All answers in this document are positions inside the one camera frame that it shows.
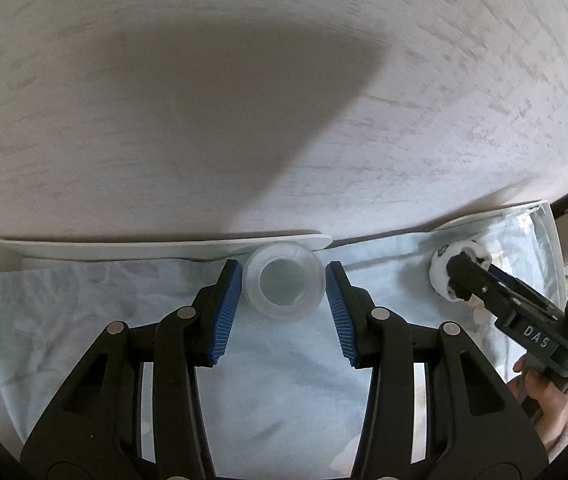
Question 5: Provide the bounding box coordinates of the translucent plastic cup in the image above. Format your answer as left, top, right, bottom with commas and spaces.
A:
241, 242, 325, 321

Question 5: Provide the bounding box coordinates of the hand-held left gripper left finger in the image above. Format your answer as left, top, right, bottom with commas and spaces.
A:
20, 258, 243, 480

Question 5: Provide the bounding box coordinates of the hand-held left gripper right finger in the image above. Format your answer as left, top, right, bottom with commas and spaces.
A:
325, 260, 550, 480

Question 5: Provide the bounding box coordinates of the person's right hand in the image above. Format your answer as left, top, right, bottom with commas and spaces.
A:
506, 355, 568, 453

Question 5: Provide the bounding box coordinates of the floral light blue tablecloth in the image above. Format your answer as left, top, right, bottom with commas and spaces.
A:
0, 205, 565, 480

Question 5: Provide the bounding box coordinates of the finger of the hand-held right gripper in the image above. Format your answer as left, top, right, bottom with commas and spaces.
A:
445, 250, 518, 324
484, 264, 567, 321

